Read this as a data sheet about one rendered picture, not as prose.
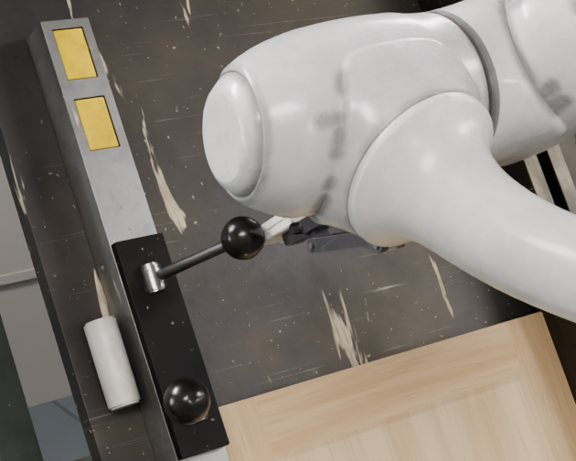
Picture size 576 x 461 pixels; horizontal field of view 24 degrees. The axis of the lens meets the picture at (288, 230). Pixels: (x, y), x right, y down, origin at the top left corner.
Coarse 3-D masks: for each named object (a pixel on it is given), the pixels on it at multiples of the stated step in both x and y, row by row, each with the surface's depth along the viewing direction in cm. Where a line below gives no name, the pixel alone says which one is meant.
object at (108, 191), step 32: (32, 32) 124; (96, 64) 124; (64, 96) 121; (96, 96) 123; (64, 128) 122; (64, 160) 123; (96, 160) 121; (128, 160) 123; (96, 192) 120; (128, 192) 121; (96, 224) 120; (128, 224) 120; (96, 256) 121; (128, 320) 118; (128, 352) 120; (160, 416) 117; (160, 448) 118; (224, 448) 118
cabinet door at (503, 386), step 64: (512, 320) 143; (320, 384) 128; (384, 384) 132; (448, 384) 136; (512, 384) 140; (256, 448) 122; (320, 448) 126; (384, 448) 130; (448, 448) 133; (512, 448) 137
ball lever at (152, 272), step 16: (240, 224) 112; (256, 224) 113; (224, 240) 113; (240, 240) 112; (256, 240) 112; (192, 256) 116; (208, 256) 115; (240, 256) 113; (144, 272) 118; (160, 272) 118; (176, 272) 117; (144, 288) 118; (160, 288) 118
